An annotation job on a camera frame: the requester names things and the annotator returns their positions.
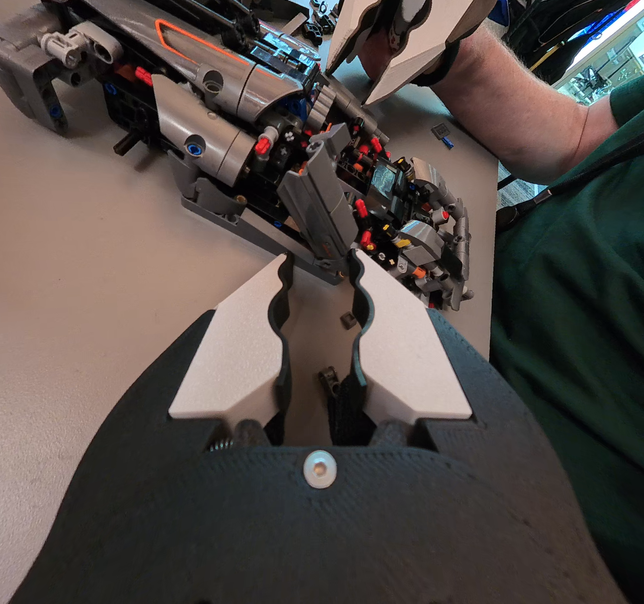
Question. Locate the small dark grey lego piece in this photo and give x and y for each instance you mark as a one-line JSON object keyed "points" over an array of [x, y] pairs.
{"points": [[348, 320]]}

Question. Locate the black curved lego panel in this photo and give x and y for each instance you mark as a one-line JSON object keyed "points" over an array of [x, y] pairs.
{"points": [[274, 2]]}

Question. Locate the blue garment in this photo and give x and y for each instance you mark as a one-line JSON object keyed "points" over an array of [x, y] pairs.
{"points": [[500, 12]]}

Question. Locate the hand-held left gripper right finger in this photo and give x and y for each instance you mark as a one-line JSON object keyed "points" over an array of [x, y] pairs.
{"points": [[408, 357]]}

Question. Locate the black lego pin connector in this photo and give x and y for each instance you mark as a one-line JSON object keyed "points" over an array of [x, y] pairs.
{"points": [[329, 377]]}

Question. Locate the black garment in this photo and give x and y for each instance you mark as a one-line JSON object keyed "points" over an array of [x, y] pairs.
{"points": [[573, 20]]}

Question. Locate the person's right forearm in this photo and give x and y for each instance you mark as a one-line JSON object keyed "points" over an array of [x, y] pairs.
{"points": [[513, 105]]}

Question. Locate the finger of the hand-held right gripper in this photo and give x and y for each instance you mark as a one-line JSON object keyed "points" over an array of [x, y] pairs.
{"points": [[354, 10], [437, 20]]}

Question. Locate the cluster of small black lego pieces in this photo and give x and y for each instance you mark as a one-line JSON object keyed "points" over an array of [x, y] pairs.
{"points": [[318, 20]]}

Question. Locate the grey black lego car model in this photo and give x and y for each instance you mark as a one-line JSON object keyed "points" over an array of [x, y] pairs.
{"points": [[221, 90]]}

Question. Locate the person's green shirt torso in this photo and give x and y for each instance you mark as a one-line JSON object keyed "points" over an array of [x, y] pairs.
{"points": [[578, 322]]}

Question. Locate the glass display case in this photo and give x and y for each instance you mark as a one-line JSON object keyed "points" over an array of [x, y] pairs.
{"points": [[603, 65]]}

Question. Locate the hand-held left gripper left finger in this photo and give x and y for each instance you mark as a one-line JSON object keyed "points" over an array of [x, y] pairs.
{"points": [[230, 352]]}

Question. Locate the person's right hand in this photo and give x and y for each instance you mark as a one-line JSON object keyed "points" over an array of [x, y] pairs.
{"points": [[376, 55]]}

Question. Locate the small grey lego tile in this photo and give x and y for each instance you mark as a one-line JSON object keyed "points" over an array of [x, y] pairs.
{"points": [[441, 131]]}

